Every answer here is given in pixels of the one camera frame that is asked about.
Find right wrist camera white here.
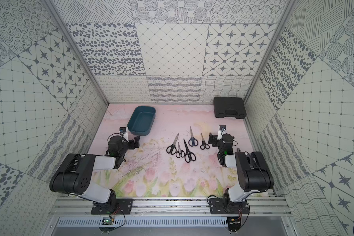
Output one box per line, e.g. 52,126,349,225
217,125,226,140

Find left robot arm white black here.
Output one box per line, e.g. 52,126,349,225
50,132,140,216

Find small black scissors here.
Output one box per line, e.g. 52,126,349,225
176,143,185,158

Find white perforated cable duct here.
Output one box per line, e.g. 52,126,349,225
57,217,227,227

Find small dark scissors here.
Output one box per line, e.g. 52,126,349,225
200,133,210,150

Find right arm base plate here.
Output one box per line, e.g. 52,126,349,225
207,197,250,215

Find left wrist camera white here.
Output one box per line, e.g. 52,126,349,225
120,127,129,142

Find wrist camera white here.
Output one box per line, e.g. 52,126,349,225
120,127,129,142
217,125,226,140

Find teal plastic storage box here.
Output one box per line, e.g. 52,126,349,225
127,106,156,136

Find aluminium rail frame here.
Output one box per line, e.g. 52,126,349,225
50,193,292,217

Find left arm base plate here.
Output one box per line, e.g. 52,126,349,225
90,198,133,215

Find large all-black scissors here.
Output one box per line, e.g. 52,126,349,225
183,139,196,163

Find right black controller board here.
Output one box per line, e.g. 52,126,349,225
227,217,242,234

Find blue handled scissors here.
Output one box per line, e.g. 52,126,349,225
188,127,198,147

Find black scissors silver blades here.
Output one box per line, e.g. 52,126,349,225
166,134,179,155

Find left green circuit board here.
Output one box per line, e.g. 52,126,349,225
99,218,115,233

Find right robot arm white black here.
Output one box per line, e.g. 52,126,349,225
207,134,274,214

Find black plastic tool case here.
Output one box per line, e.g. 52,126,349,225
213,97,246,119

